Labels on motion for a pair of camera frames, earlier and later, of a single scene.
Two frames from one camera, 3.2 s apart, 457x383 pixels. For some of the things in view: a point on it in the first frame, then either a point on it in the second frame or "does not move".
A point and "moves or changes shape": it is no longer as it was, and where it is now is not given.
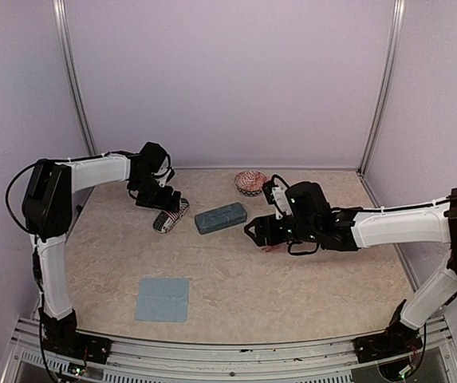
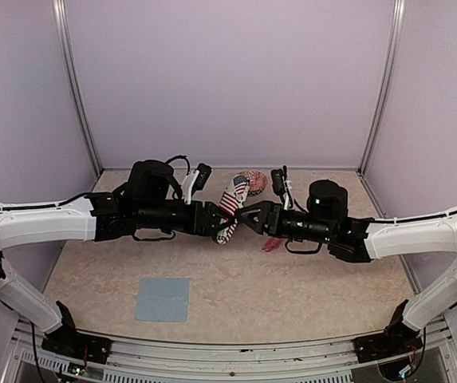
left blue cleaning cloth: (163, 299) does not move
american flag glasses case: (166, 219) moves or changes shape
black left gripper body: (149, 193) → (201, 230)
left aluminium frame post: (60, 9) does not move
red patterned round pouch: (250, 182) does not move
